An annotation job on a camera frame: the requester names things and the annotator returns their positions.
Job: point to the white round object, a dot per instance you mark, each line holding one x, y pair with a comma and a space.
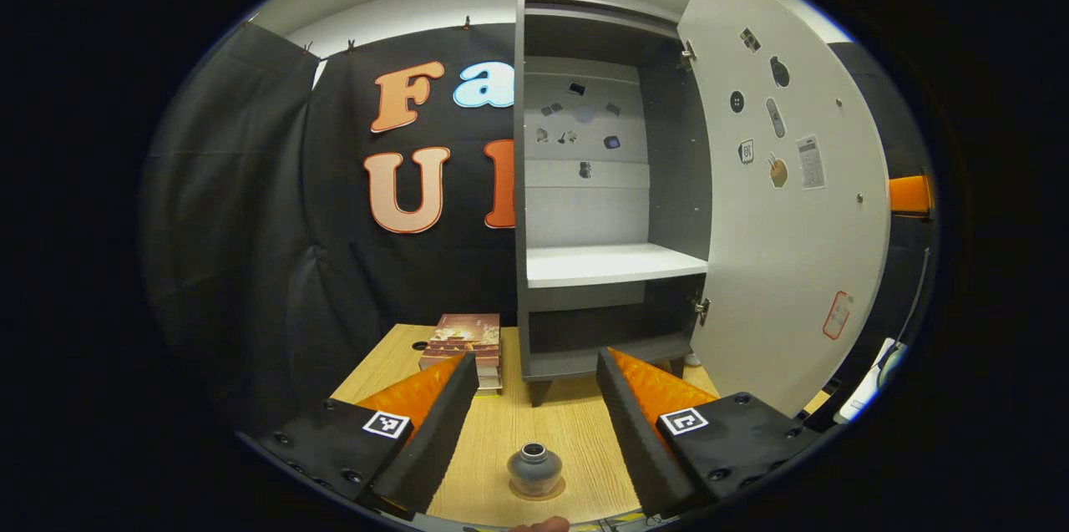
693, 359

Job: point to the stack of brown books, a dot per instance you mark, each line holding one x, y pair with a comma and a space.
463, 340

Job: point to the black backdrop cloth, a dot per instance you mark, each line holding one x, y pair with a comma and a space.
250, 223

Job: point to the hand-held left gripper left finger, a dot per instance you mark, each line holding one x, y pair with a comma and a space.
438, 440

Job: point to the light grey cabinet door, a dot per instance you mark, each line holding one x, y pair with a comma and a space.
793, 265

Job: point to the white flat panel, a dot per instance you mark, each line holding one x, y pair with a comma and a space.
860, 398

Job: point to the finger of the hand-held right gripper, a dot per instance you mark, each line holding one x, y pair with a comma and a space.
909, 194

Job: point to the white cabinet shelf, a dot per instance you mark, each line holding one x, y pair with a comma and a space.
610, 265

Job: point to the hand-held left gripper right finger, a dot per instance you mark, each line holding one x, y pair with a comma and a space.
635, 440

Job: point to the brown round coaster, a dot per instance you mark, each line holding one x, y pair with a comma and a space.
558, 490

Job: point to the grey cabinet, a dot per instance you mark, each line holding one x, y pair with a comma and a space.
676, 181

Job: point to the metal door hinge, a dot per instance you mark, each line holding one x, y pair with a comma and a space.
701, 308
687, 54

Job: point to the clear plastic bottle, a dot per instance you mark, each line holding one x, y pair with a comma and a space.
534, 469

